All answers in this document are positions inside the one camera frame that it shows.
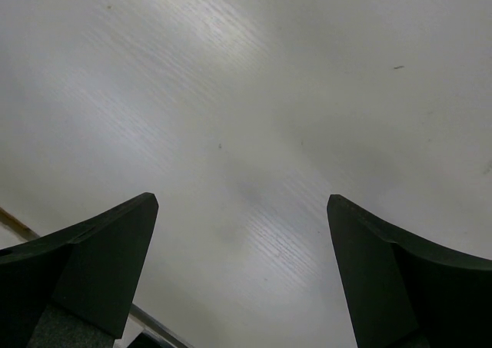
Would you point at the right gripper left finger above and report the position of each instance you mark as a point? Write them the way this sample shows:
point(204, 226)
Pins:
point(75, 287)

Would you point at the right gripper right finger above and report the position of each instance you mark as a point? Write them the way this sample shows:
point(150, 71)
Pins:
point(403, 290)

